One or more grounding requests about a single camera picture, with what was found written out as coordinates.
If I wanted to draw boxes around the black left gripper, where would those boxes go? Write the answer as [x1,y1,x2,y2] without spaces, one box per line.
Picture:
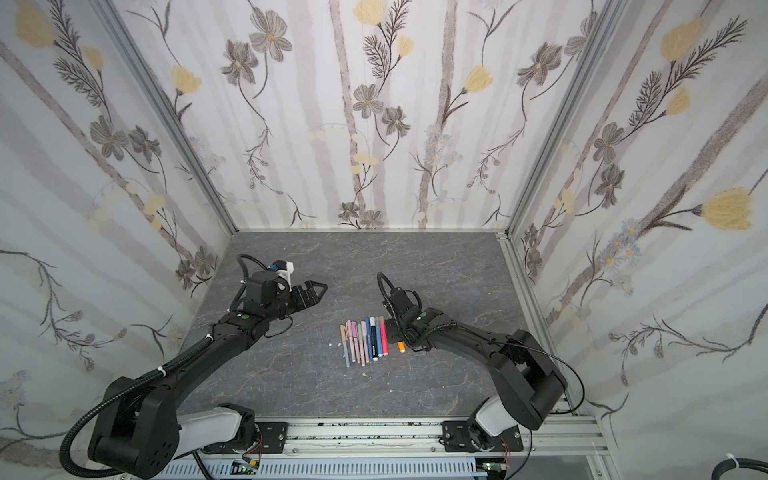
[264,281,329,324]

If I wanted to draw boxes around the pink marker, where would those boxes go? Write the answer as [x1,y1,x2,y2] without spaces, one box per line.
[377,317,389,356]

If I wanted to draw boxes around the light blue marker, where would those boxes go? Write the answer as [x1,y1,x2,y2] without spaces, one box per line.
[375,317,383,358]

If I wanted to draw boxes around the black marker white cap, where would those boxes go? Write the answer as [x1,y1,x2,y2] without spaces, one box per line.
[370,317,378,361]

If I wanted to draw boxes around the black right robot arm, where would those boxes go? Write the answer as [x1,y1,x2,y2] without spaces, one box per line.
[383,287,568,452]

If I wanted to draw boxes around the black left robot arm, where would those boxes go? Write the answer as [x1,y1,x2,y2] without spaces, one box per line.
[82,269,328,479]

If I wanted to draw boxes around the dark blue pen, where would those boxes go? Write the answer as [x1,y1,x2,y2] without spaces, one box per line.
[364,317,375,362]

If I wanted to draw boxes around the light pink cap pen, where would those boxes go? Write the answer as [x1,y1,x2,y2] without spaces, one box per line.
[360,320,369,365]

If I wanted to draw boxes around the green cap pen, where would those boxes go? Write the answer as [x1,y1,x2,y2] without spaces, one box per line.
[356,324,366,366]

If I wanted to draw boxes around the beige cap blue pen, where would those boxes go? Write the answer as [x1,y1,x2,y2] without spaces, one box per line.
[340,325,351,368]

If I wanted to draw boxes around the purple cap pink pen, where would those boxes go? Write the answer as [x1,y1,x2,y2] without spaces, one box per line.
[352,321,361,365]

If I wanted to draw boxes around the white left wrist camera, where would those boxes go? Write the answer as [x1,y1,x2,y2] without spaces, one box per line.
[270,260,294,290]

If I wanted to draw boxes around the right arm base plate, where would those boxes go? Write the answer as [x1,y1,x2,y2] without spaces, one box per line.
[438,420,524,453]

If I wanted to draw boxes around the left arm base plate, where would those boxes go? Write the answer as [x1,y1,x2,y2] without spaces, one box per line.
[243,420,288,455]

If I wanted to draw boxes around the white vented cable duct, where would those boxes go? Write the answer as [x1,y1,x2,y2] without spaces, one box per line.
[128,458,488,480]

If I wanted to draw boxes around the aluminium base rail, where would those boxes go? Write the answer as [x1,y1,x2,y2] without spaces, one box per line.
[113,415,610,463]

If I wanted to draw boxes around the aluminium corner post left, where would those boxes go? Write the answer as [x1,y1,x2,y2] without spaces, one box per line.
[89,0,238,236]

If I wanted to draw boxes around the aluminium corner post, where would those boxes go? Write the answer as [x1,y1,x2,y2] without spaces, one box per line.
[89,0,238,236]
[504,0,630,237]

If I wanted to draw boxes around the black corrugated left cable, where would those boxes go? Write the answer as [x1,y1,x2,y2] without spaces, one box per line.
[58,335,211,479]

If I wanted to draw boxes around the aluminium corner post right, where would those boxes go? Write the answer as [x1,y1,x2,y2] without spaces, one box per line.
[504,0,630,237]

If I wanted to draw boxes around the black cable bottom right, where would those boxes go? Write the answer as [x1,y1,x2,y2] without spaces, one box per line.
[710,454,768,480]

